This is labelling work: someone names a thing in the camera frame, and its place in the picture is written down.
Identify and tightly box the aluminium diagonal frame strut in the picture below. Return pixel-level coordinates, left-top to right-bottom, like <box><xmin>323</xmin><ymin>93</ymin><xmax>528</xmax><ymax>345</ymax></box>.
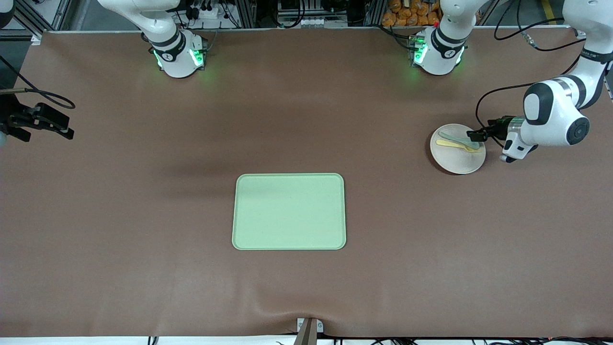
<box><xmin>12</xmin><ymin>0</ymin><xmax>72</xmax><ymax>39</ymax></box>

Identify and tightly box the yellow plastic fork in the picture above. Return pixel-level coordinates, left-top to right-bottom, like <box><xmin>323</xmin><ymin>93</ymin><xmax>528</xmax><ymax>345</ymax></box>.
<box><xmin>435</xmin><ymin>139</ymin><xmax>482</xmax><ymax>153</ymax></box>

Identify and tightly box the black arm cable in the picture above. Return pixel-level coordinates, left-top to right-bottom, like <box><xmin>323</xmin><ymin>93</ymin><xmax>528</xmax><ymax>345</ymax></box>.
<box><xmin>476</xmin><ymin>0</ymin><xmax>587</xmax><ymax>148</ymax></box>
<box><xmin>0</xmin><ymin>57</ymin><xmax>76</xmax><ymax>110</ymax></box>

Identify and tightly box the pile of orange snack bags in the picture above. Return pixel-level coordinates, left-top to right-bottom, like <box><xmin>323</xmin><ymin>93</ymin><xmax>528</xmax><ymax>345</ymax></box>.
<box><xmin>382</xmin><ymin>0</ymin><xmax>441</xmax><ymax>27</ymax></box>

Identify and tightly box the light green rectangular tray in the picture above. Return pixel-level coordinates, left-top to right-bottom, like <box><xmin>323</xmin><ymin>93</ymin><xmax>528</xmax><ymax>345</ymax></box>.
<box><xmin>232</xmin><ymin>173</ymin><xmax>347</xmax><ymax>251</ymax></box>

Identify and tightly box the white power strip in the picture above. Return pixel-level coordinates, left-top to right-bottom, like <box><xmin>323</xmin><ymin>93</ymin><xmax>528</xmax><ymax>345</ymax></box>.
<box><xmin>189</xmin><ymin>4</ymin><xmax>235</xmax><ymax>20</ymax></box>

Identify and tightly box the metal table edge clamp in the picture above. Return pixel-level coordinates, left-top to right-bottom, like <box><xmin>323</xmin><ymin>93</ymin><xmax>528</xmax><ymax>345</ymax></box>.
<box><xmin>297</xmin><ymin>318</ymin><xmax>324</xmax><ymax>345</ymax></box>

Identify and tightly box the brown table mat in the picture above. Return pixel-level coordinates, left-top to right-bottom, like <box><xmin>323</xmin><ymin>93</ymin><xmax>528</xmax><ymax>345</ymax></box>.
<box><xmin>0</xmin><ymin>28</ymin><xmax>613</xmax><ymax>339</ymax></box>

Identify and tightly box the round beige plate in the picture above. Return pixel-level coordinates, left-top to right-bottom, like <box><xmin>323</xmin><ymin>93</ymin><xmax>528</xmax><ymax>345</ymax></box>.
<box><xmin>430</xmin><ymin>124</ymin><xmax>487</xmax><ymax>175</ymax></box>

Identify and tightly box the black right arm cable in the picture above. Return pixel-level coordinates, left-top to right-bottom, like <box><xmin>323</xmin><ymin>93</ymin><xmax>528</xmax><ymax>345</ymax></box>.
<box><xmin>0</xmin><ymin>57</ymin><xmax>76</xmax><ymax>110</ymax></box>

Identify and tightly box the pale green plastic spoon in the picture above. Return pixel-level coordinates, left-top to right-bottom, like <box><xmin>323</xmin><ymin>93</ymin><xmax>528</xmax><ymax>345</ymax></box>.
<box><xmin>438</xmin><ymin>131</ymin><xmax>479</xmax><ymax>149</ymax></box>

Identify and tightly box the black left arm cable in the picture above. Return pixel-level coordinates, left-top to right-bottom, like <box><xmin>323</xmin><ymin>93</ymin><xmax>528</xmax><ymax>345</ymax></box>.
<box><xmin>476</xmin><ymin>0</ymin><xmax>587</xmax><ymax>148</ymax></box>

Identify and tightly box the aluminium frame post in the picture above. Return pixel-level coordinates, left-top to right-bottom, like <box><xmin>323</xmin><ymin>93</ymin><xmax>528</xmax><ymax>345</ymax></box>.
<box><xmin>364</xmin><ymin>0</ymin><xmax>386</xmax><ymax>27</ymax></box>
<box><xmin>235</xmin><ymin>0</ymin><xmax>257</xmax><ymax>28</ymax></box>

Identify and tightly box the grey base connector box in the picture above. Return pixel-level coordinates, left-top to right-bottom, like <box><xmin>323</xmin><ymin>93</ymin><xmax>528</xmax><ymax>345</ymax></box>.
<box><xmin>191</xmin><ymin>37</ymin><xmax>209</xmax><ymax>69</ymax></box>
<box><xmin>408</xmin><ymin>34</ymin><xmax>428</xmax><ymax>68</ymax></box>

